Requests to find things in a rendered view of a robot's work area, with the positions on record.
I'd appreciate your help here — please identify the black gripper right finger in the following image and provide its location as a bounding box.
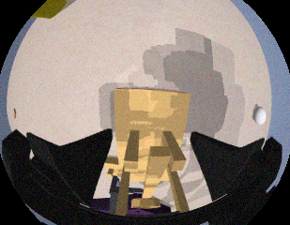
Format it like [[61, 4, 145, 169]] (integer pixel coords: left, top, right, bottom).
[[190, 131, 265, 202]]

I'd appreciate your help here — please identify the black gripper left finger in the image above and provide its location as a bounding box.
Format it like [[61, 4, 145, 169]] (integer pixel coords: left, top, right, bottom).
[[27, 128, 114, 207]]

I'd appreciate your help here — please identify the wooden toy catapult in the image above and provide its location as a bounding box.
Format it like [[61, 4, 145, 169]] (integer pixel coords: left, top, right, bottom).
[[104, 87, 191, 218]]

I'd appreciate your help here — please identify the white ball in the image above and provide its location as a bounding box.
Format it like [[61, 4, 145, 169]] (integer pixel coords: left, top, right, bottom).
[[253, 108, 266, 125]]

